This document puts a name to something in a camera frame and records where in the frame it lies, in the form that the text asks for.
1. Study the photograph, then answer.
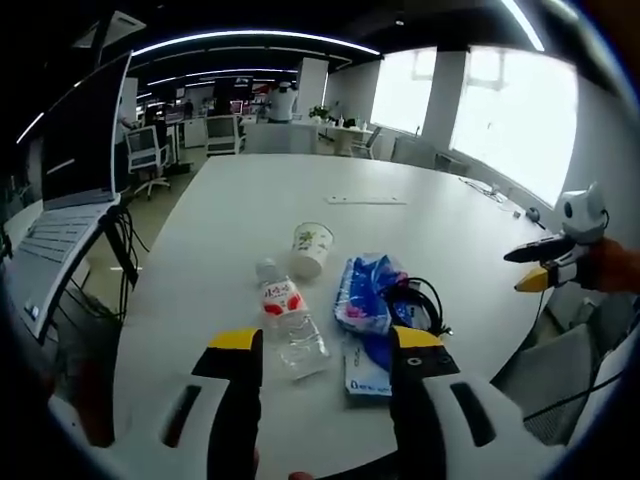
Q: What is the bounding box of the person's left hand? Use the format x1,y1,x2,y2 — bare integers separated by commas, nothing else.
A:
251,446,316,480

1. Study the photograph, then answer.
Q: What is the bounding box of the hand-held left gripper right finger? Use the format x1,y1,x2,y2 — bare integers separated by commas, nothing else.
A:
388,324,547,480

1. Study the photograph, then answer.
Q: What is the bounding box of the blue tissue packet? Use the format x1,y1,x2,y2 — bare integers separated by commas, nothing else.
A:
331,253,412,337

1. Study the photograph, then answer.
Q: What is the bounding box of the small round white table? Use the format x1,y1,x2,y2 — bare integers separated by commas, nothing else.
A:
322,123,377,157

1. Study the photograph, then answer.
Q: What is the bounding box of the grey mesh chair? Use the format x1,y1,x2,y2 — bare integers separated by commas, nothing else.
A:
351,126,384,161

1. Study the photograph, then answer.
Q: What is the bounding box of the white cable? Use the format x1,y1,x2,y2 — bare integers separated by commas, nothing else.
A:
458,175,524,207

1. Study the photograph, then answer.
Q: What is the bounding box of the thin black cable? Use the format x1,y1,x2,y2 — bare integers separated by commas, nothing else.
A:
521,367,640,422

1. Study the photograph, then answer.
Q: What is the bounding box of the white and blue booklet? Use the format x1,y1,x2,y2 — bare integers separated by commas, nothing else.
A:
341,329,397,400

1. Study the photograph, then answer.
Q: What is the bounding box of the white paper cup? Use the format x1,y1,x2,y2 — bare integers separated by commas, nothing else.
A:
289,221,336,281

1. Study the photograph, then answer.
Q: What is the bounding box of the clear plastic water bottle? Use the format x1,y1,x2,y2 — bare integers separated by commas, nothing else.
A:
255,257,332,382

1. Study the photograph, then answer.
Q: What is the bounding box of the grey office chair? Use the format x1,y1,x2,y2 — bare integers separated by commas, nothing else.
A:
492,322,604,448

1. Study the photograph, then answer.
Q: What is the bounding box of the white mesh office chair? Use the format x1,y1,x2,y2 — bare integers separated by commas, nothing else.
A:
122,124,172,202
204,113,247,158

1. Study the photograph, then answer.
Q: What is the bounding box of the person's right hand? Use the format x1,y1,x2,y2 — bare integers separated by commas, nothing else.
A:
574,236,640,297

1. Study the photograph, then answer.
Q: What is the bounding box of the silver laptop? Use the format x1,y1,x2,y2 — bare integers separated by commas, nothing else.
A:
8,48,135,344

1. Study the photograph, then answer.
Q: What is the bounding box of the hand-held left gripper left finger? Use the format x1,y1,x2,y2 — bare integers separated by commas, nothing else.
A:
48,327,265,480

